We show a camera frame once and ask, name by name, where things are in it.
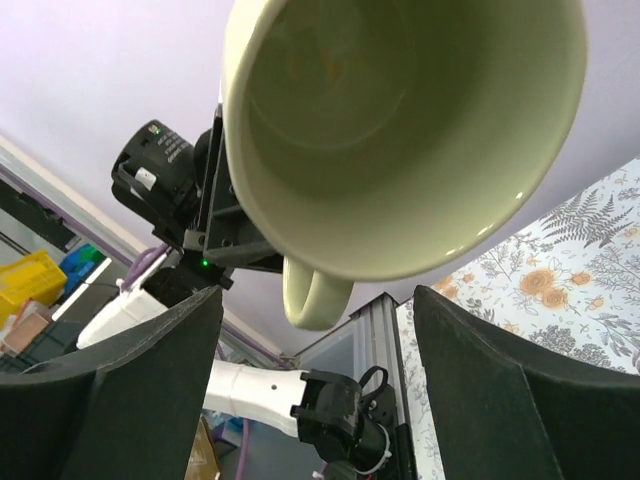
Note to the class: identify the yellow plastic crate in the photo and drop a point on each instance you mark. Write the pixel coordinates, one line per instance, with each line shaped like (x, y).
(35, 277)

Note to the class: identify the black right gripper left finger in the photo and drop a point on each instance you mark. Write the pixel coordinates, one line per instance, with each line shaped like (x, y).
(126, 407)

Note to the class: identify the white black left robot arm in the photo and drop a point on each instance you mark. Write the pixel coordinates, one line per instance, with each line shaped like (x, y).
(346, 420)

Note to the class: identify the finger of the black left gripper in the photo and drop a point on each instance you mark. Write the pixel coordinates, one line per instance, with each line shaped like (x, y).
(231, 240)

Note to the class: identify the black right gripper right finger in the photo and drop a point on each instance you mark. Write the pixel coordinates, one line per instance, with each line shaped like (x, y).
(506, 408)

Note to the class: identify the light green mug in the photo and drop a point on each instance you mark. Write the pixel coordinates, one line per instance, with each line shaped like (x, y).
(371, 141)

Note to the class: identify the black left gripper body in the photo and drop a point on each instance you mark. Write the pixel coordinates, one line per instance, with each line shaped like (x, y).
(158, 175)

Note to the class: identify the floral table mat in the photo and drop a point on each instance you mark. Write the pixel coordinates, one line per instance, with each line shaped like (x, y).
(570, 280)

